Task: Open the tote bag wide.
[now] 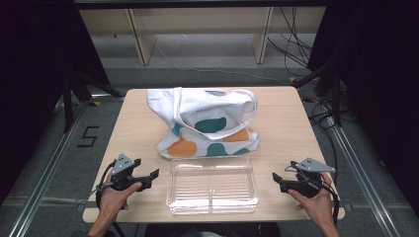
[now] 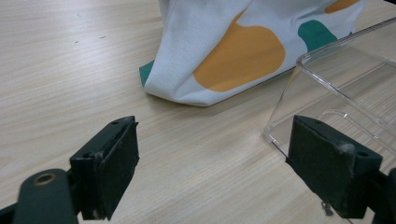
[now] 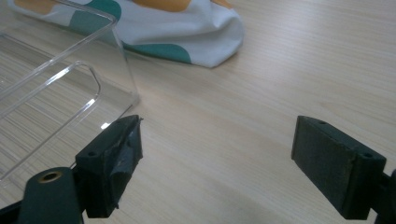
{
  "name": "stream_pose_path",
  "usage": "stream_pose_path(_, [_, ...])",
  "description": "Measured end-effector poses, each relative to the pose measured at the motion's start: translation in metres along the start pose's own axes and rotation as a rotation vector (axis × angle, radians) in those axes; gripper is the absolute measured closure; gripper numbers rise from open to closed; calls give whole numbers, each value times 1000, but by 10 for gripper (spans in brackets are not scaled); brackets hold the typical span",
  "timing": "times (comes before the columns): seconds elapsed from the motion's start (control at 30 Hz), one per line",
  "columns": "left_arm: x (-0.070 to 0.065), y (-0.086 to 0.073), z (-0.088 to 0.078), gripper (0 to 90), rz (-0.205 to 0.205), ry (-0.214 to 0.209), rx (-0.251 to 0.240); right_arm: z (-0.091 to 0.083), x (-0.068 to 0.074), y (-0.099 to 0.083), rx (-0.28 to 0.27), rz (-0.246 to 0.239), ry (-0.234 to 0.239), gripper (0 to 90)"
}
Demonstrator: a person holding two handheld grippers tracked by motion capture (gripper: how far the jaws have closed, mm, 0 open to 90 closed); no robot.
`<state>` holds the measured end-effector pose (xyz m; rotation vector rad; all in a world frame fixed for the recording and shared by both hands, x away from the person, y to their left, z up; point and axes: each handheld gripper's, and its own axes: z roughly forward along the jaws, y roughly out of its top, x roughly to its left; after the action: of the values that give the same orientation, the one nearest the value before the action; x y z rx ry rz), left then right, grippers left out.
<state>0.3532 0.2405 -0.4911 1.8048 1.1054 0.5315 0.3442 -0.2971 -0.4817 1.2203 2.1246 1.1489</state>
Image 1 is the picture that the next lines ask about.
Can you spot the white tote bag coloured blobs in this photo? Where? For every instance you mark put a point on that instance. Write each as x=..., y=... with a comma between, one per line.
x=204, y=121

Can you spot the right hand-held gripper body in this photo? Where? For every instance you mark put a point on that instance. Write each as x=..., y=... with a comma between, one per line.
x=308, y=179

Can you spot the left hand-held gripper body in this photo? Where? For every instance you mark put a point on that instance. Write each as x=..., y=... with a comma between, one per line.
x=122, y=166

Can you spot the clear plastic tray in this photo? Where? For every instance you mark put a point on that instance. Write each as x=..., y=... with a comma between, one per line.
x=212, y=187

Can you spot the light wooden desk frame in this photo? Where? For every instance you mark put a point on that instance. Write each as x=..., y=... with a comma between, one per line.
x=145, y=42

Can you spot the person's right hand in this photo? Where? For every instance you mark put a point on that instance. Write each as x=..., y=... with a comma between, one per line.
x=314, y=205

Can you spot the aluminium floor rail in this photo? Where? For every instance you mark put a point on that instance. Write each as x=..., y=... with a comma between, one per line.
x=42, y=184
x=360, y=177

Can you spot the black metal stand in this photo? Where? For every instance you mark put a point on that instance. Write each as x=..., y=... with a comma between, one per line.
x=67, y=102
x=335, y=98

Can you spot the black curtain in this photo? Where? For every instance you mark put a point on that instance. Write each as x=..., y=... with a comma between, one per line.
x=382, y=82
x=29, y=82

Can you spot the person's left hand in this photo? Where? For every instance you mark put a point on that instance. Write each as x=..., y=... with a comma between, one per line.
x=113, y=199

